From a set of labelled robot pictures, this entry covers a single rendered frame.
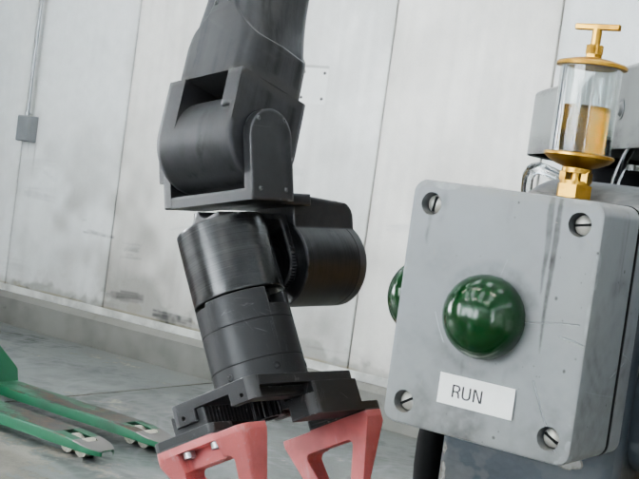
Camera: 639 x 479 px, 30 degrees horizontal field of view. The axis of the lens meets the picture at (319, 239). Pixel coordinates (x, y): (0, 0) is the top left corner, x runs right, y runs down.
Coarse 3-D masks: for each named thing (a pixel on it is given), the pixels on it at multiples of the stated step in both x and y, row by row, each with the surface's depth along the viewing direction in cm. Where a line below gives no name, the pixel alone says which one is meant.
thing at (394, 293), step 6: (402, 270) 45; (396, 276) 45; (402, 276) 45; (396, 282) 45; (390, 288) 45; (396, 288) 45; (390, 294) 45; (396, 294) 45; (390, 300) 45; (396, 300) 45; (390, 306) 45; (396, 306) 45; (390, 312) 46; (396, 312) 45; (396, 318) 45
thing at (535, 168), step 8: (624, 152) 74; (632, 152) 74; (624, 160) 74; (528, 168) 58; (536, 168) 57; (544, 168) 57; (552, 168) 57; (616, 168) 74; (624, 168) 74; (528, 176) 59; (544, 176) 57; (552, 176) 56; (616, 176) 74; (528, 184) 60
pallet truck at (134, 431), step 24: (0, 360) 600; (0, 384) 592; (24, 384) 600; (0, 408) 542; (48, 408) 570; (72, 408) 562; (96, 408) 569; (48, 432) 514; (72, 432) 528; (120, 432) 542; (144, 432) 537
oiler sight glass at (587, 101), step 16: (576, 64) 48; (560, 80) 49; (576, 80) 48; (592, 80) 48; (608, 80) 48; (560, 96) 48; (576, 96) 48; (592, 96) 48; (608, 96) 48; (560, 112) 48; (576, 112) 48; (592, 112) 48; (608, 112) 48; (560, 128) 48; (576, 128) 48; (592, 128) 48; (608, 128) 48; (560, 144) 48; (576, 144) 48; (592, 144) 48; (608, 144) 48
